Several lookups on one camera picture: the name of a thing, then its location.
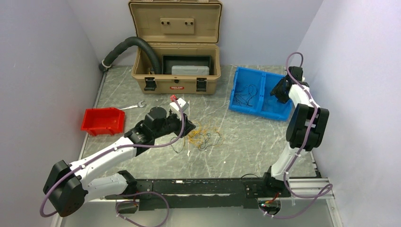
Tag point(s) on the red bin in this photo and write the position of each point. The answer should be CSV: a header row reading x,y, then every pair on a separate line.
x,y
100,121

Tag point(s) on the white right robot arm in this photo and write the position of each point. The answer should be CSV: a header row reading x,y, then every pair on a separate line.
x,y
306,128

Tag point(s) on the grey plastic box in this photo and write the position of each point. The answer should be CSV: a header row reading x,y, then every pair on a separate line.
x,y
190,70

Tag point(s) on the blue bin left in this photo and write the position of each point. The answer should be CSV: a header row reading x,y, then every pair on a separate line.
x,y
247,91

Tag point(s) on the tan tool case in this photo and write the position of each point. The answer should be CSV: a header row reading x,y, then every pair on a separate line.
x,y
176,27

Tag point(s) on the blue bin right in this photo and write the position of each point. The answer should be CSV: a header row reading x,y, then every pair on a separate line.
x,y
271,108

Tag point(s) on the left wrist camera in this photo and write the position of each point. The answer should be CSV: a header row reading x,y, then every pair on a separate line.
x,y
178,105

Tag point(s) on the silver wrench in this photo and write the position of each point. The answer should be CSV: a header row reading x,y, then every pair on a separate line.
x,y
140,104

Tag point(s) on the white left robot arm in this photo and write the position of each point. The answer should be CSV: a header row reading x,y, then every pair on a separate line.
x,y
69,186

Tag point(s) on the black tray in case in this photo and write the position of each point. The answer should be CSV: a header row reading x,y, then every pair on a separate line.
x,y
168,61

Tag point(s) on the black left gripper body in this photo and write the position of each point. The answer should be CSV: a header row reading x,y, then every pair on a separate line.
x,y
177,124

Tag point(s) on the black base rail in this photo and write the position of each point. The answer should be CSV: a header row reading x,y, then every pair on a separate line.
x,y
242,192

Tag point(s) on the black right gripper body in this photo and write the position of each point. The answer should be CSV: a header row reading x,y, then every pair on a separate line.
x,y
277,91

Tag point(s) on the blue bin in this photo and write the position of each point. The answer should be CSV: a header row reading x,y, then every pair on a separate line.
x,y
271,108
247,91

